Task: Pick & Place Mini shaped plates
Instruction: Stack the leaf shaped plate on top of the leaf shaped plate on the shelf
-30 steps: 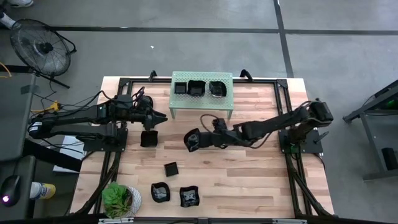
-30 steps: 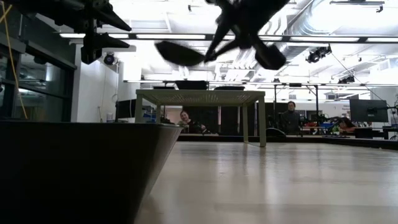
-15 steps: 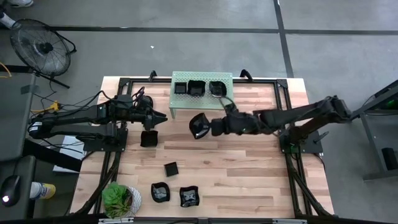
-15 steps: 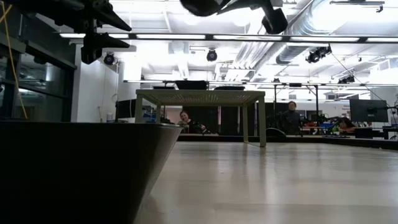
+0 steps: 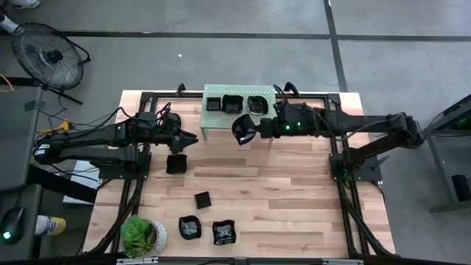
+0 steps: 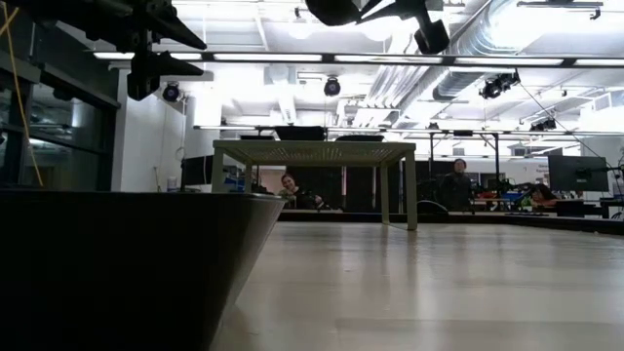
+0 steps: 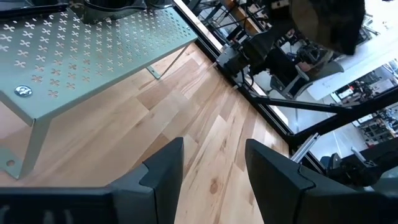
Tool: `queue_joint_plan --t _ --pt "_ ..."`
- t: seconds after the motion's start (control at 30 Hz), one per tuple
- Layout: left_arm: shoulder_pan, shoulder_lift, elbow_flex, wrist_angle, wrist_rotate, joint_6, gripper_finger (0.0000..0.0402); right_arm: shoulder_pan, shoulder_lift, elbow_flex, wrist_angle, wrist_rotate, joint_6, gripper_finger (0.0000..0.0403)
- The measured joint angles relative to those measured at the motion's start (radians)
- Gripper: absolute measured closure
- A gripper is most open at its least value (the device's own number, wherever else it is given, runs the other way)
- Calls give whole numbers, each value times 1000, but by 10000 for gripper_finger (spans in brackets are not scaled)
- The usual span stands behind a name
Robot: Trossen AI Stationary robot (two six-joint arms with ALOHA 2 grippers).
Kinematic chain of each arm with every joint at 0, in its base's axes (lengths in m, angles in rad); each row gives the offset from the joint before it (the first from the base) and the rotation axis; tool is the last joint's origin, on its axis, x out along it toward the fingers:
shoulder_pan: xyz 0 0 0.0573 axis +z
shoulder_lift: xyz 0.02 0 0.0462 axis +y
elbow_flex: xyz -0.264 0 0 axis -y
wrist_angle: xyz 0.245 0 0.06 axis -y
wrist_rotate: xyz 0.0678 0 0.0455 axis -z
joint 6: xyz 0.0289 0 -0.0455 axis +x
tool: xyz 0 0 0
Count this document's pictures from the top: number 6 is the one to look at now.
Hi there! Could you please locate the small black monitor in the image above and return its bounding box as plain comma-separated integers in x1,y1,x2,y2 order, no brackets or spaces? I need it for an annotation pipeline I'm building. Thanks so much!
180,154,215,187

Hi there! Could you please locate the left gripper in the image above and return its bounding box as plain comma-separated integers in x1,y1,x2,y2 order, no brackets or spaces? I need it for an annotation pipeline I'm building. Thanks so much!
104,0,209,102

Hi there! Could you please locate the green perforated metal shelf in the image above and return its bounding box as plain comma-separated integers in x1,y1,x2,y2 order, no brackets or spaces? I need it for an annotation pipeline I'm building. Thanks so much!
211,139,419,232

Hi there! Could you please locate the black table frame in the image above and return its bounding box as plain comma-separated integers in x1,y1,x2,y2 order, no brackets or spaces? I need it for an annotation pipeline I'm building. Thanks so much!
277,209,624,236

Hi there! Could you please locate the large black monitor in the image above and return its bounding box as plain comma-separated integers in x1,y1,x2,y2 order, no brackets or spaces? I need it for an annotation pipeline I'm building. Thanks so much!
547,154,610,193

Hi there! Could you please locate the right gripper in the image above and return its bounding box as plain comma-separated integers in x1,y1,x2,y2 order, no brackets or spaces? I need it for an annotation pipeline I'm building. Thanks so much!
304,0,451,56

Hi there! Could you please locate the long ceiling light strip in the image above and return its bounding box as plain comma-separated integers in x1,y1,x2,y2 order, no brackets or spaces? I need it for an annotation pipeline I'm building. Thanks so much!
92,50,624,69

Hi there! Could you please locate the yellow hanging cable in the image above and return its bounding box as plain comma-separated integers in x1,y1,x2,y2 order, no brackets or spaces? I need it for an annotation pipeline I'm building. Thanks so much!
0,0,45,189

